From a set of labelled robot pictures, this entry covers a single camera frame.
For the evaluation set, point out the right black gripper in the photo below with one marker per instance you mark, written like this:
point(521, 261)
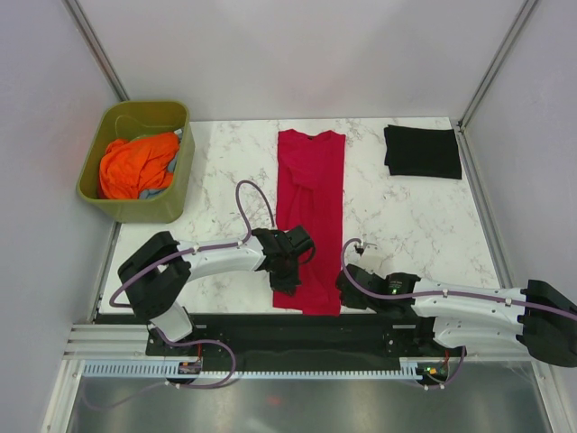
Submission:
point(348, 301)

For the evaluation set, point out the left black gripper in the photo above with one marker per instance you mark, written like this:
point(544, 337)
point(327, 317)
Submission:
point(288, 285)

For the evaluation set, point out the magenta red t shirt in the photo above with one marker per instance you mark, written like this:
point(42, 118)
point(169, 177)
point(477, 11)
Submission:
point(310, 194)

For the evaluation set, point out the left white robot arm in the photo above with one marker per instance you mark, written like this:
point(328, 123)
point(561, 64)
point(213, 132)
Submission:
point(154, 276)

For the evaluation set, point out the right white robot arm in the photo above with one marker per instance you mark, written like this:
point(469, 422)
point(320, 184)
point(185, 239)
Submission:
point(536, 318)

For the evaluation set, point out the folded black t shirt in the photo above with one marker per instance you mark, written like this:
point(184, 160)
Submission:
point(420, 152)

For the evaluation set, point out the olive green plastic bin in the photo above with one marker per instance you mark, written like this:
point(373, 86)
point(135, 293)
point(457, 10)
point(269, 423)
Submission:
point(132, 120)

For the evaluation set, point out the orange t shirt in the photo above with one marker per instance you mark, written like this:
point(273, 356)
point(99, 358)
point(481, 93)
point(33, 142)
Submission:
point(130, 166)

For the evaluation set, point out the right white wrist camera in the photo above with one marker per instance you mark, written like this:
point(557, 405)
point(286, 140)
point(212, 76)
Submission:
point(363, 248)

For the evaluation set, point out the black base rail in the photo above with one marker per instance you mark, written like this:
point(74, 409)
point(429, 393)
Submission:
point(228, 338)

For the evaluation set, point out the white slotted cable duct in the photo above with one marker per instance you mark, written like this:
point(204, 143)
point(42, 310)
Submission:
point(395, 369)

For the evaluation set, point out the left aluminium frame post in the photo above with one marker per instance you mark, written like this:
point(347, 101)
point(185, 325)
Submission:
point(95, 46)

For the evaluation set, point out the aluminium frame post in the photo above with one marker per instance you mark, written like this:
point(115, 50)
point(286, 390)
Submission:
point(95, 46)
point(506, 46)

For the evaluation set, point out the right aluminium frame post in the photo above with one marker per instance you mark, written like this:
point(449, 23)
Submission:
point(506, 46)

